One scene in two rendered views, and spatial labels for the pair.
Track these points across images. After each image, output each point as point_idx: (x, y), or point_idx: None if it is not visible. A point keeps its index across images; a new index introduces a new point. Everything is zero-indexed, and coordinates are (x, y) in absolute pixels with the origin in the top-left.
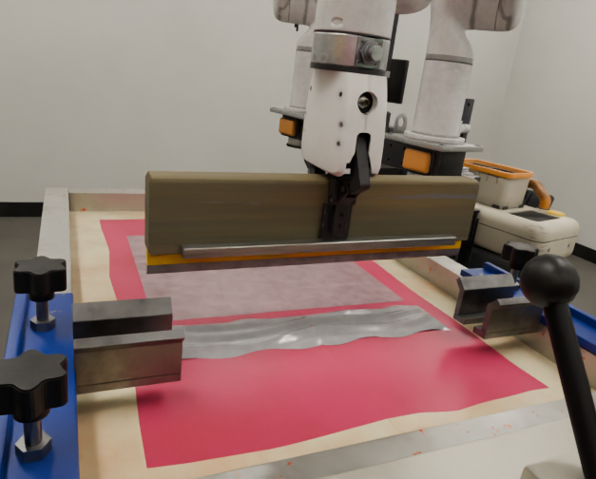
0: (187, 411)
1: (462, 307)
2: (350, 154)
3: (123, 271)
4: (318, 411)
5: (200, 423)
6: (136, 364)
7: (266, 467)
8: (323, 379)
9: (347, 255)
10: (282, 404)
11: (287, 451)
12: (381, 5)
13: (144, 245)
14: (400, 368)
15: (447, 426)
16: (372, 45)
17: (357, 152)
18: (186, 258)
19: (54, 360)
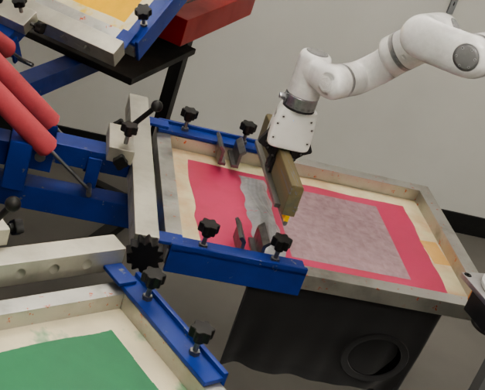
0: (210, 171)
1: (254, 234)
2: (267, 128)
3: (322, 191)
4: (203, 190)
5: (203, 171)
6: (218, 150)
7: (171, 155)
8: (221, 200)
9: None
10: (209, 186)
11: (186, 178)
12: (292, 80)
13: (360, 206)
14: (225, 219)
15: (175, 185)
16: (283, 92)
17: (268, 128)
18: None
19: (192, 112)
